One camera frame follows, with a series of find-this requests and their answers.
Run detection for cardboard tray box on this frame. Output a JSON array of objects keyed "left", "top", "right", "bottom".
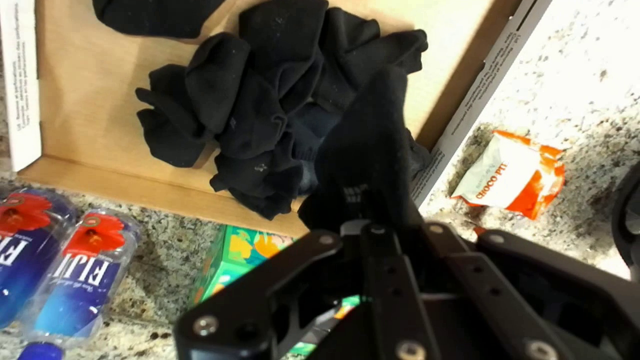
[{"left": 2, "top": 0, "right": 552, "bottom": 235}]

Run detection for orange white snack packet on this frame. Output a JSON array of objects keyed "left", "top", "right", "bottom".
[{"left": 454, "top": 129, "right": 565, "bottom": 220}]

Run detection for single black sock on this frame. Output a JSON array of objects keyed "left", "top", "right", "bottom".
[{"left": 92, "top": 0, "right": 223, "bottom": 38}]

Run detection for black sock pile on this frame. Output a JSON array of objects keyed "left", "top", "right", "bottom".
[{"left": 135, "top": 0, "right": 428, "bottom": 220}]

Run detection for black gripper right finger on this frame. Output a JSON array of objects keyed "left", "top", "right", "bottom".
[{"left": 365, "top": 222, "right": 640, "bottom": 360}]

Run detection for green tissue box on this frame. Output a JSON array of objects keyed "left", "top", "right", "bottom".
[{"left": 189, "top": 226, "right": 359, "bottom": 360}]

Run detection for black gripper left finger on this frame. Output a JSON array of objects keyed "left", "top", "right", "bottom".
[{"left": 173, "top": 220, "right": 368, "bottom": 360}]

